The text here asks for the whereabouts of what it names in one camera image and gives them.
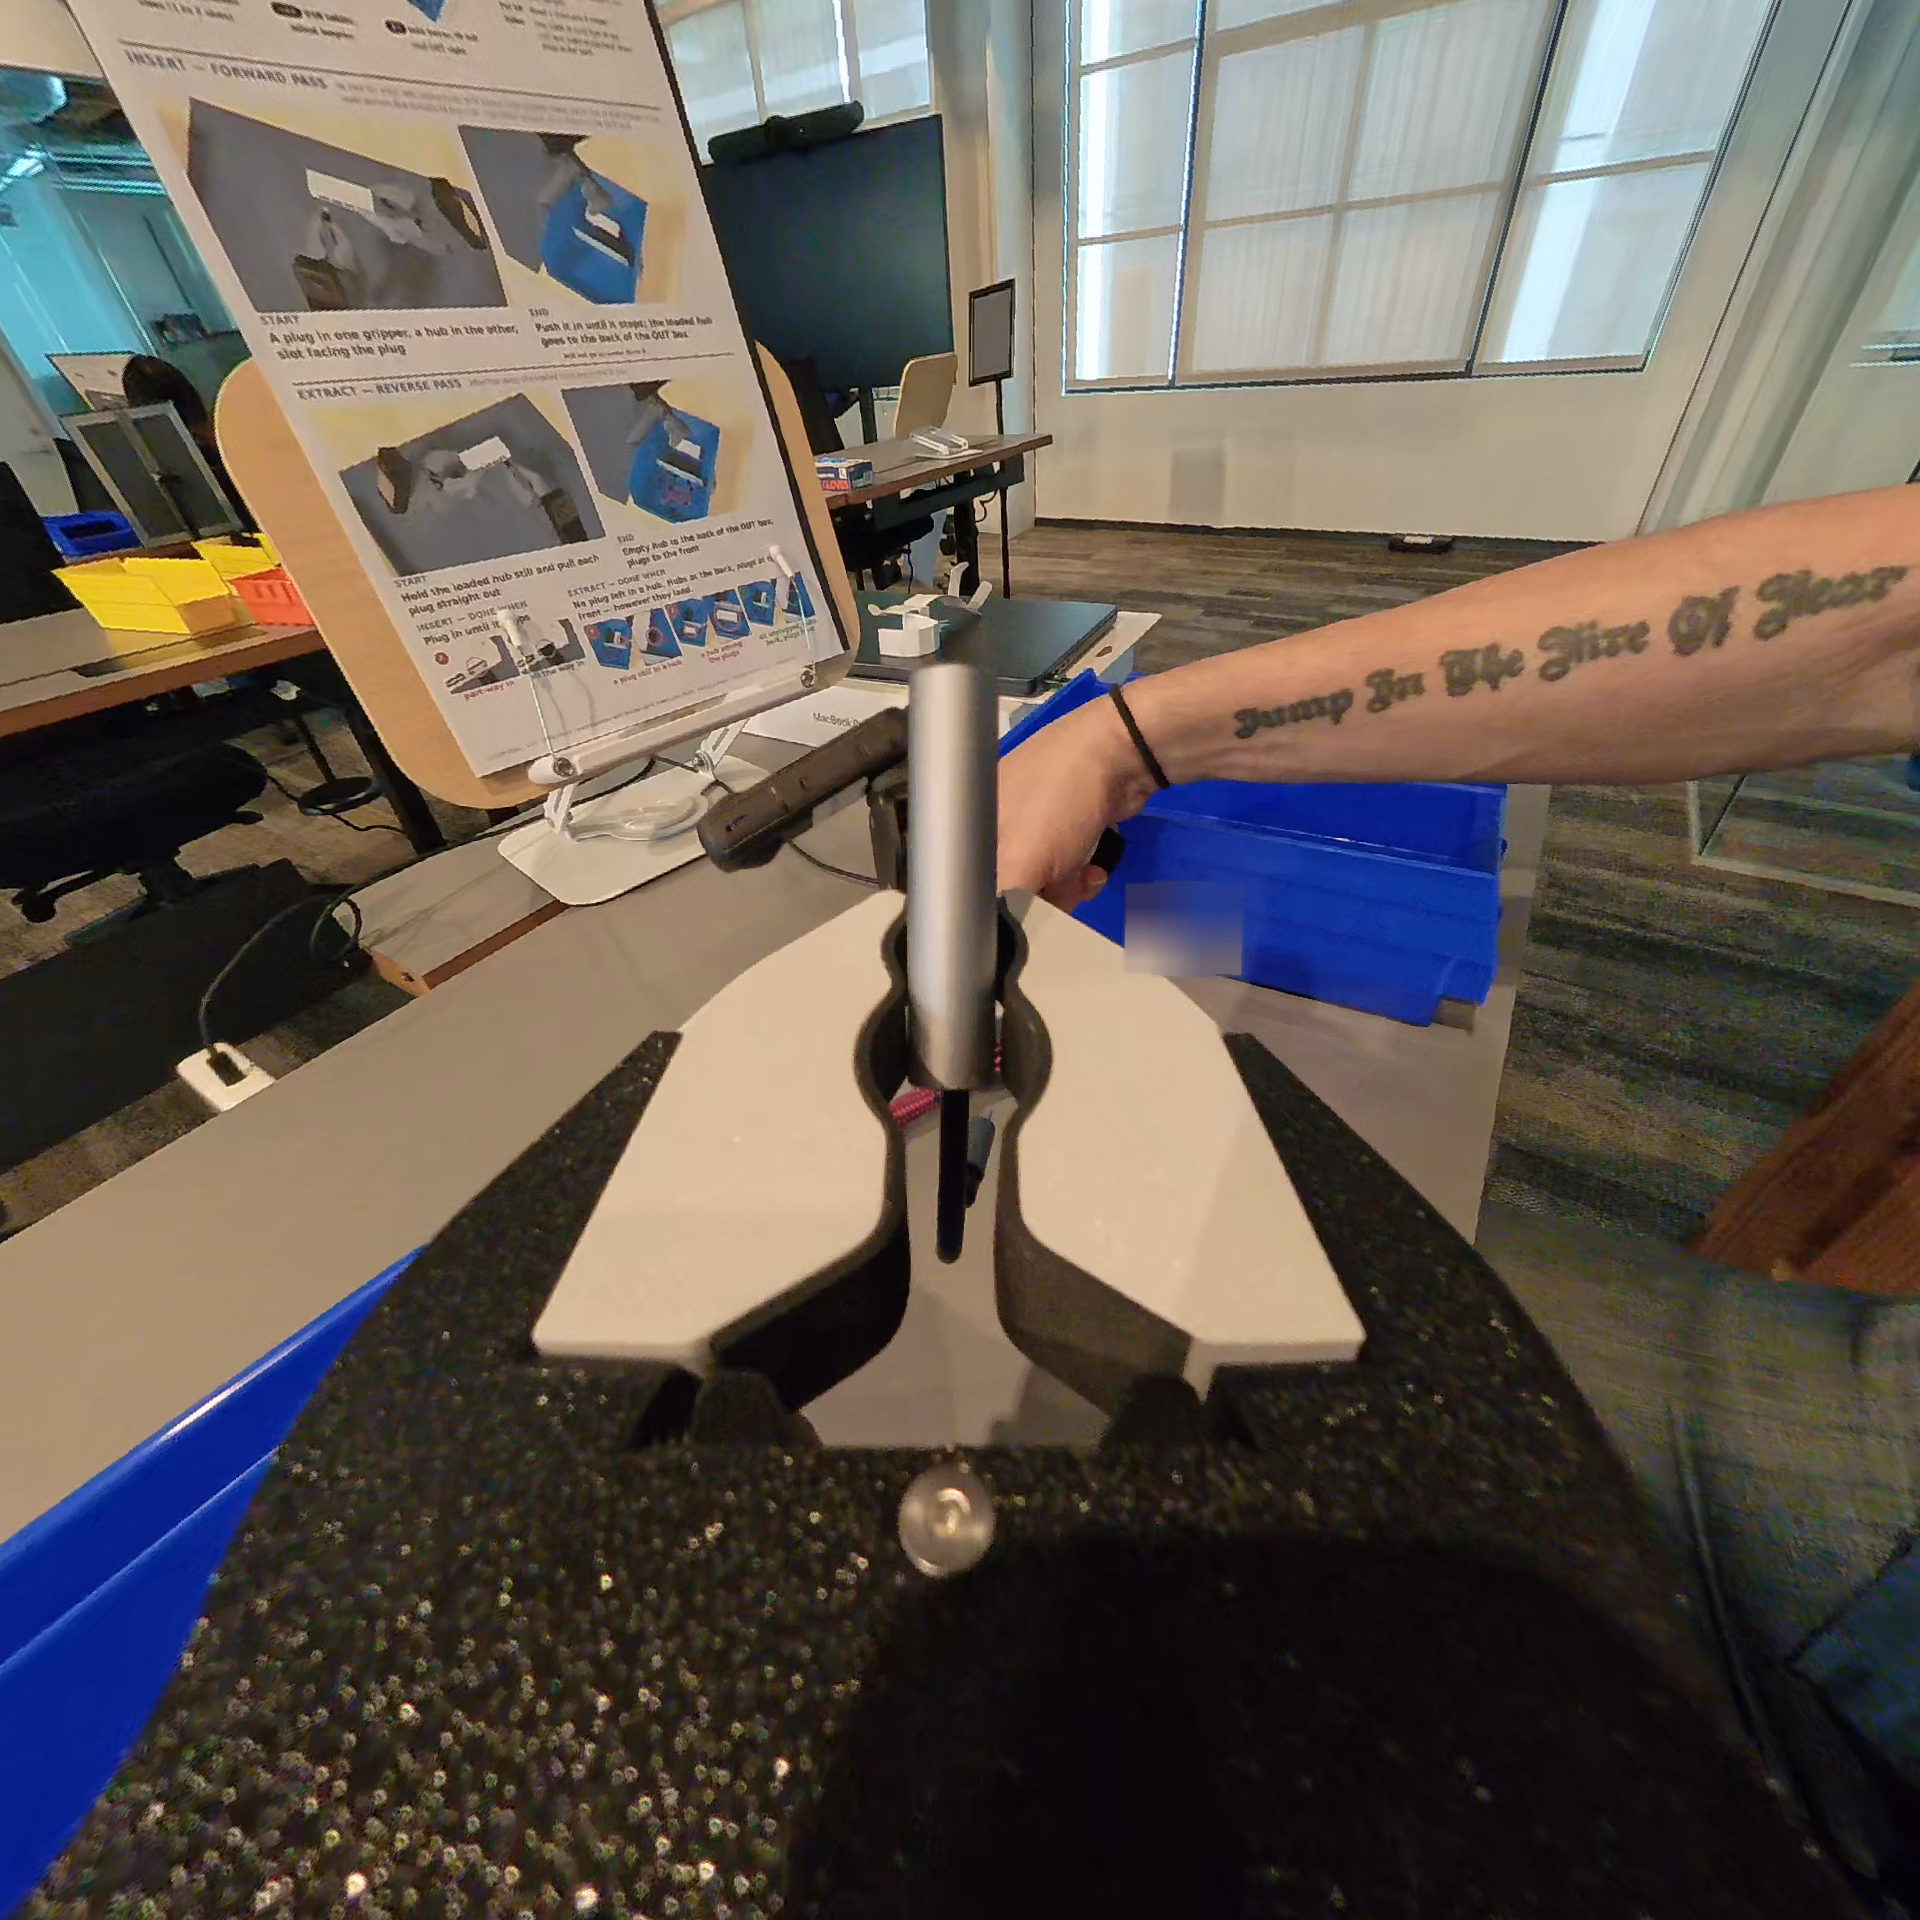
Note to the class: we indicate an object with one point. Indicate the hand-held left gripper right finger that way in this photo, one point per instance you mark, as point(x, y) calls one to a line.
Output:
point(1171, 1185)

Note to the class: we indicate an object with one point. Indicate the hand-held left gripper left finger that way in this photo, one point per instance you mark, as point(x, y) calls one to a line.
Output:
point(749, 1170)

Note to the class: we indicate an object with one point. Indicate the grey usb hub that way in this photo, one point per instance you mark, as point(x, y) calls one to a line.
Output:
point(953, 870)

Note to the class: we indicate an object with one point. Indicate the blue plastic bin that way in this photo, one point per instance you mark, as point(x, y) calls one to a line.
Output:
point(89, 1622)
point(1349, 902)

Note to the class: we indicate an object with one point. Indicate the person's right forearm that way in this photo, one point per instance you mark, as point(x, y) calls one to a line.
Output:
point(1500, 705)

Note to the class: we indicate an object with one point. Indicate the person's right hand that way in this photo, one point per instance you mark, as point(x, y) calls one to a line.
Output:
point(1059, 826)

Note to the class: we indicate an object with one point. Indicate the white charger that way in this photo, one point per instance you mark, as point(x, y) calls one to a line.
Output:
point(907, 633)

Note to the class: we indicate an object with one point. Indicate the dark laptop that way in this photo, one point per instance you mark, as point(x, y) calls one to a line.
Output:
point(1050, 639)

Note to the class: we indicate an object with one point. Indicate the small blue red box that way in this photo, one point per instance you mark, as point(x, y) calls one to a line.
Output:
point(843, 476)

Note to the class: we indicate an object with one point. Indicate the black wrist band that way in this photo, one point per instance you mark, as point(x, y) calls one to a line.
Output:
point(1146, 745)

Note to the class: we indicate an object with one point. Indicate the wooden top desk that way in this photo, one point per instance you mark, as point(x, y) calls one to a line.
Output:
point(89, 676)
point(960, 457)

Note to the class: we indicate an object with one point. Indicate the beige chair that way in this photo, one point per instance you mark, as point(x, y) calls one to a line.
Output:
point(927, 389)

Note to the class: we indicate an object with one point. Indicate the black sign stand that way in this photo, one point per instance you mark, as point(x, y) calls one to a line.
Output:
point(993, 330)

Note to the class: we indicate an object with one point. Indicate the large black monitor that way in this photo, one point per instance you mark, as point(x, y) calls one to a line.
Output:
point(839, 254)

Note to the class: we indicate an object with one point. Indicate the white power adapter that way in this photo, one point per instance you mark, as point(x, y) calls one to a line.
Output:
point(194, 1084)

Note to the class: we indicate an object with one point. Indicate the orange plastic bin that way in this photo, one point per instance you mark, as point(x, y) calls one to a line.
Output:
point(276, 600)

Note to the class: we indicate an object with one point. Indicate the person's jeans leg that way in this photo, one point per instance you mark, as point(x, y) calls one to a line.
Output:
point(1724, 1425)

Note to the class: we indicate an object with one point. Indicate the printed instruction board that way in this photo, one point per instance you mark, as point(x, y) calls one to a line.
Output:
point(450, 301)

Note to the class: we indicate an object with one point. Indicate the yellow plastic bin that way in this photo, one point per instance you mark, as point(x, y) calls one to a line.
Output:
point(240, 557)
point(135, 592)

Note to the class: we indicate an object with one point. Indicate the black box on table edge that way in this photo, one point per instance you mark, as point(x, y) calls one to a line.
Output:
point(120, 1020)

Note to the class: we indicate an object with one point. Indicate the black office chair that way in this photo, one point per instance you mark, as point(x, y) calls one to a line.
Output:
point(106, 810)

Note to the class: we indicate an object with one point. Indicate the grey framed screen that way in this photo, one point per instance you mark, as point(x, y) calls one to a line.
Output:
point(148, 474)

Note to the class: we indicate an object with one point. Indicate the small blue bin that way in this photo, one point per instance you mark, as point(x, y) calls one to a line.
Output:
point(82, 538)

